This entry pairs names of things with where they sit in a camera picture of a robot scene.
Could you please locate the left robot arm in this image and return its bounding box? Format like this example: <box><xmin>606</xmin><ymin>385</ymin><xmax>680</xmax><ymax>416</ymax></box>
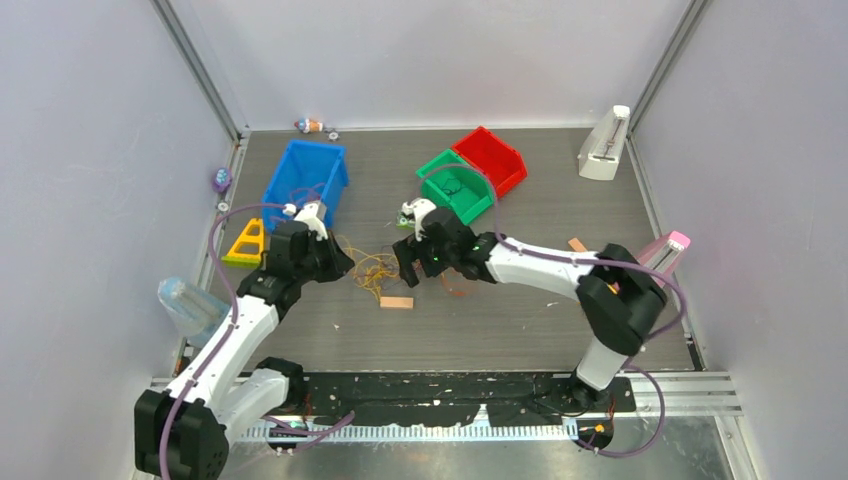
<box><xmin>133</xmin><ymin>220</ymin><xmax>353</xmax><ymax>479</ymax></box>

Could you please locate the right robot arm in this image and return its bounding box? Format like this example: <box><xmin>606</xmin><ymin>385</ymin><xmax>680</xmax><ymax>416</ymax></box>
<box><xmin>392</xmin><ymin>224</ymin><xmax>668</xmax><ymax>411</ymax></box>

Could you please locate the green monster toy block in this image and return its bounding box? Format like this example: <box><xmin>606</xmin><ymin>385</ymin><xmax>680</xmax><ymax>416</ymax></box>
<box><xmin>395</xmin><ymin>211</ymin><xmax>415</xmax><ymax>229</ymax></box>

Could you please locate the small wooden block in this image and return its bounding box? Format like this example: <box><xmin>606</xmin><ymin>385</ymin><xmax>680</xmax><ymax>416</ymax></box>
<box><xmin>379</xmin><ymin>296</ymin><xmax>414</xmax><ymax>310</ymax></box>

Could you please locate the green plastic bin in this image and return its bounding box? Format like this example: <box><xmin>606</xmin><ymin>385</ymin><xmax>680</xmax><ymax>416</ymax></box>
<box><xmin>416</xmin><ymin>149</ymin><xmax>494</xmax><ymax>225</ymax></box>

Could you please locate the yellow triangle ladder toy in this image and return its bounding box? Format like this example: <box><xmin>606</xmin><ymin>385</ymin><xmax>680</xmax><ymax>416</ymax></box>
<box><xmin>220</xmin><ymin>218</ymin><xmax>266</xmax><ymax>268</ymax></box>

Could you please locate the blue plastic bin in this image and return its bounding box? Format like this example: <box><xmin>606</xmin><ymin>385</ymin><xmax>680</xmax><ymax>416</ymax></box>
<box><xmin>261</xmin><ymin>140</ymin><xmax>349</xmax><ymax>228</ymax></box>

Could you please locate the red plastic bin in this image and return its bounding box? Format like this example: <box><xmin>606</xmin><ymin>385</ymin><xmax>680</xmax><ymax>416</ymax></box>
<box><xmin>451</xmin><ymin>126</ymin><xmax>528</xmax><ymax>199</ymax></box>

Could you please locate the purple round toy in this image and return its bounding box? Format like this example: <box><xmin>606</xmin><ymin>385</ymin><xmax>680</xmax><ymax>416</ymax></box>
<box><xmin>212</xmin><ymin>167</ymin><xmax>232</xmax><ymax>194</ymax></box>

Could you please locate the clear plastic container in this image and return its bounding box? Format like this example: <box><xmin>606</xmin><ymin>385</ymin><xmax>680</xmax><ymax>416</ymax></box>
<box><xmin>157</xmin><ymin>277</ymin><xmax>230</xmax><ymax>349</ymax></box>

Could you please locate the small colourful figurine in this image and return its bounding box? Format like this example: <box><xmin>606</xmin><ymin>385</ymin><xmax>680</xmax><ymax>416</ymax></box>
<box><xmin>293</xmin><ymin>118</ymin><xmax>325</xmax><ymax>134</ymax></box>

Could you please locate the white metronome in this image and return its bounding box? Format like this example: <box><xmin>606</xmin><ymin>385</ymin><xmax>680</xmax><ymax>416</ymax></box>
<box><xmin>578</xmin><ymin>105</ymin><xmax>631</xmax><ymax>181</ymax></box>

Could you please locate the pink metronome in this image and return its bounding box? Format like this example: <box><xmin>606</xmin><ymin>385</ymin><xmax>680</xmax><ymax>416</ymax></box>
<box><xmin>636</xmin><ymin>231</ymin><xmax>691</xmax><ymax>278</ymax></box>

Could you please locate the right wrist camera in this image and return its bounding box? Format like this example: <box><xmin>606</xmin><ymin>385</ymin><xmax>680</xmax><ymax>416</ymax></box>
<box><xmin>400</xmin><ymin>197</ymin><xmax>436</xmax><ymax>241</ymax></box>

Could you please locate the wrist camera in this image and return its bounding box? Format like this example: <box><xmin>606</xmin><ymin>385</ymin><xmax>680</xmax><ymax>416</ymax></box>
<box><xmin>283</xmin><ymin>200</ymin><xmax>329</xmax><ymax>241</ymax></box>
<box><xmin>400</xmin><ymin>197</ymin><xmax>436</xmax><ymax>241</ymax></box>

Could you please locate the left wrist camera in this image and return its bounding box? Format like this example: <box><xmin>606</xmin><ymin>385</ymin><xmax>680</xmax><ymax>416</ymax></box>
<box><xmin>283</xmin><ymin>200</ymin><xmax>329</xmax><ymax>241</ymax></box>

